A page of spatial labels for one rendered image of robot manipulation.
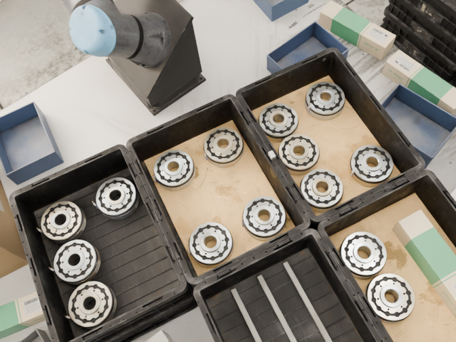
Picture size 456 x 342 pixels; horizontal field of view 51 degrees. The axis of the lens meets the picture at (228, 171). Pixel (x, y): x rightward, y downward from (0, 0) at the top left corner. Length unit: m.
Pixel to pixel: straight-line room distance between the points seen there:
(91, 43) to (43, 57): 1.52
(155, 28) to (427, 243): 0.86
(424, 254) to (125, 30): 0.88
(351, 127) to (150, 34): 0.58
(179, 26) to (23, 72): 1.52
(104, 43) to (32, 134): 0.47
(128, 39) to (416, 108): 0.84
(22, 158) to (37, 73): 1.19
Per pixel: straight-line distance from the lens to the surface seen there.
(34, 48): 2.81
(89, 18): 1.24
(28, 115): 1.60
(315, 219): 1.07
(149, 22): 1.34
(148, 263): 1.17
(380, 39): 1.57
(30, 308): 1.32
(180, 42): 1.35
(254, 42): 1.61
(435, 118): 1.50
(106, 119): 1.52
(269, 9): 1.65
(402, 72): 1.51
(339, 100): 1.30
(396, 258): 1.18
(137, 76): 1.44
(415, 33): 2.14
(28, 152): 1.56
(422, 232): 1.15
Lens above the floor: 1.93
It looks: 65 degrees down
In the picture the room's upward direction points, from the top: 10 degrees counter-clockwise
